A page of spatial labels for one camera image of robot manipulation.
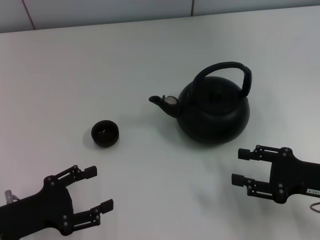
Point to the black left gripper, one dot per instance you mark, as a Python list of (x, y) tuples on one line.
[(50, 202)]

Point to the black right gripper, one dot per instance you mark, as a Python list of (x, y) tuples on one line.
[(295, 177)]

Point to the small black teacup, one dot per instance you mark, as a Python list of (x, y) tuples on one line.
[(105, 140)]

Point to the black round teapot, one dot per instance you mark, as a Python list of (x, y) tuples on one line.
[(212, 117)]

